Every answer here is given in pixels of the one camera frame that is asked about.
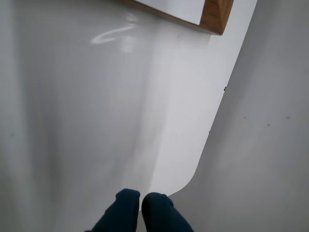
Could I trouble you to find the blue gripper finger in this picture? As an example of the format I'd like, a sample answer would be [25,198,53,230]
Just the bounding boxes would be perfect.
[84,188,141,232]
[141,192,194,232]

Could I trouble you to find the wooden chessboard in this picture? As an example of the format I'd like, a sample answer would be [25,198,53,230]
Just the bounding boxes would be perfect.
[125,0,235,36]

